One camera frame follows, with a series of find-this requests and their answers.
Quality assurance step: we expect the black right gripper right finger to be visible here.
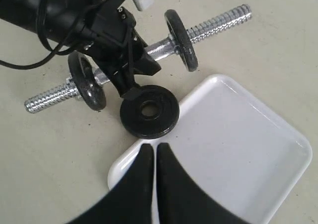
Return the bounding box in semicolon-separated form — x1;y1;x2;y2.
156;143;247;224

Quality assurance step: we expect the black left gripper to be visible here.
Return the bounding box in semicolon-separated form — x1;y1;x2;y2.
85;0;160;100

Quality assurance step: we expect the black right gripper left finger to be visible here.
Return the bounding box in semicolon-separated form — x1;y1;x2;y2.
69;144;154;224

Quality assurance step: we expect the black weight plate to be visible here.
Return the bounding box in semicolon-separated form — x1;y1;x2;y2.
120;85;180;140

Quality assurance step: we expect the chrome dumbbell bar with plates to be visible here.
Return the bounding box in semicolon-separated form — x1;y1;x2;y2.
24;4;252;114

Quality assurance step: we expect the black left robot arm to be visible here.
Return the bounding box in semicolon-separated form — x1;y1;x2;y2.
0;0;161;99

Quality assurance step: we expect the white rectangular plastic tray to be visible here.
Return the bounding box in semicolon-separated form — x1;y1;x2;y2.
107;74;313;224

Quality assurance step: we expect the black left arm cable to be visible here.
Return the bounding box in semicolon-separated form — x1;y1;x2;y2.
0;0;105;71

